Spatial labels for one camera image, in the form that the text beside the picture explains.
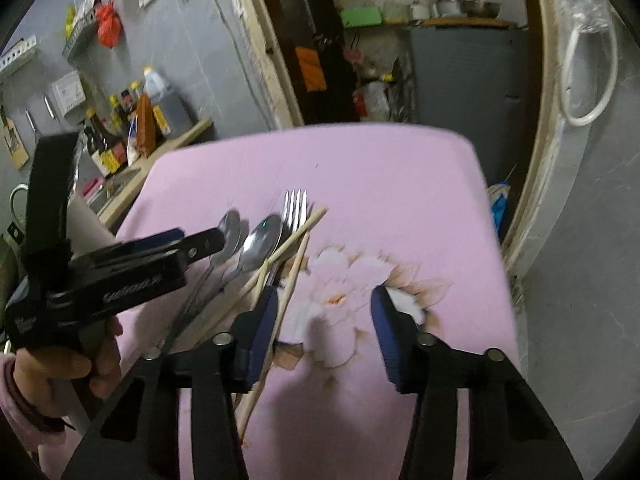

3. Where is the orange sauce pouch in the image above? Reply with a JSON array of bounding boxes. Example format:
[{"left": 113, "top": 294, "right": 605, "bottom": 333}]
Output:
[{"left": 137, "top": 93, "right": 157, "bottom": 157}]

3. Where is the person's left hand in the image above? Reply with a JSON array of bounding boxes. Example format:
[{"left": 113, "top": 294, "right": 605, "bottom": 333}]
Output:
[{"left": 13, "top": 318, "right": 124, "bottom": 418}]

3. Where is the pink floral table cloth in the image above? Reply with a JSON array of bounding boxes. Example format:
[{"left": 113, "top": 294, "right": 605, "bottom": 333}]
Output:
[{"left": 117, "top": 124, "right": 518, "bottom": 479}]

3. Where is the steel spoon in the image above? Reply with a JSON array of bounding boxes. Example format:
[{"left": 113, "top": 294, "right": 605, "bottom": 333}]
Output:
[
  {"left": 162, "top": 214, "right": 283, "bottom": 353},
  {"left": 160, "top": 209, "right": 241, "bottom": 353}
]

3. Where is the pink sponge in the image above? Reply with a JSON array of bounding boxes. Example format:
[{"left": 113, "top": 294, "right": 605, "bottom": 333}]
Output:
[{"left": 81, "top": 177, "right": 105, "bottom": 200}]

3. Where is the green box on shelf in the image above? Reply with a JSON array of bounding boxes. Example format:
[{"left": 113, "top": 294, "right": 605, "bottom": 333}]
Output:
[{"left": 340, "top": 6, "right": 383, "bottom": 28}]

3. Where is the red plastic bag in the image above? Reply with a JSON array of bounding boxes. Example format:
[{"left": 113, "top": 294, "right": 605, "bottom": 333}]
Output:
[{"left": 94, "top": 0, "right": 122, "bottom": 49}]

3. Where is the large dark vinegar jug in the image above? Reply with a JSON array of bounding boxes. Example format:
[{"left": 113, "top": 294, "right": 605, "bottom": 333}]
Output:
[{"left": 143, "top": 66, "right": 194, "bottom": 139}]

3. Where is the chrome faucet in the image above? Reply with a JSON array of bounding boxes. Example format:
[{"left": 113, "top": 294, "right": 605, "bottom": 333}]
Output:
[{"left": 9, "top": 183, "right": 28, "bottom": 232}]

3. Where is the white wall basket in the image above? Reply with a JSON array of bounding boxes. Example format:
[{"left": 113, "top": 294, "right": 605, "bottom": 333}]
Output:
[{"left": 0, "top": 35, "right": 37, "bottom": 82}]

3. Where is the grey wall spice rack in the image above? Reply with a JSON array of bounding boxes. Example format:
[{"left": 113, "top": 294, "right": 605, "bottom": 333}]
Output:
[{"left": 62, "top": 0, "right": 101, "bottom": 62}]

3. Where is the dark soy sauce bottle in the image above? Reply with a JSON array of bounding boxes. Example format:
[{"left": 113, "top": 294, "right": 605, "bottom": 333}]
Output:
[{"left": 86, "top": 107, "right": 127, "bottom": 176}]

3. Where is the wooden knife holder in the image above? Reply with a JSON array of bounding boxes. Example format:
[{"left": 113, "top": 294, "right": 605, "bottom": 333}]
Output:
[{"left": 1, "top": 107, "right": 29, "bottom": 170}]

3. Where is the steel bowl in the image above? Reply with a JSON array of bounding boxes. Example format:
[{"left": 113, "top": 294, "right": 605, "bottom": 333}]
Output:
[{"left": 461, "top": 0, "right": 500, "bottom": 18}]

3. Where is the white hose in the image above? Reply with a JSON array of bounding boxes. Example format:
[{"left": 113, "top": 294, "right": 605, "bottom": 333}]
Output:
[{"left": 556, "top": 0, "right": 621, "bottom": 129}]

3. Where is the steel fork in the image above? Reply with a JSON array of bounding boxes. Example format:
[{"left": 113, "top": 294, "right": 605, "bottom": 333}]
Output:
[{"left": 266, "top": 190, "right": 308, "bottom": 285}]

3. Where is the white wall box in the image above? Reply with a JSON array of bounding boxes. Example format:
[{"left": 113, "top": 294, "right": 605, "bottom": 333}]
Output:
[{"left": 51, "top": 70, "right": 87, "bottom": 116}]

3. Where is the grey cabinet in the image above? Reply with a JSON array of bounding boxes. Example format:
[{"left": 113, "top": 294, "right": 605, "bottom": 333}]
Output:
[{"left": 409, "top": 27, "right": 528, "bottom": 184}]

